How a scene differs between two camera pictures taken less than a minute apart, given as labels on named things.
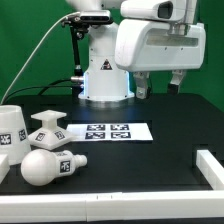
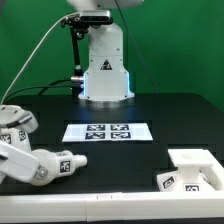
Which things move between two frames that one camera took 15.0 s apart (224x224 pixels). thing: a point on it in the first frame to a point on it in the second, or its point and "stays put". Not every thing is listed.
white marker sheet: (112, 132) stays put
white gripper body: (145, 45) to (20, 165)
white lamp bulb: (41, 167) stays put
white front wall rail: (113, 206) stays put
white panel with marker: (211, 168) stays put
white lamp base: (49, 136) to (187, 176)
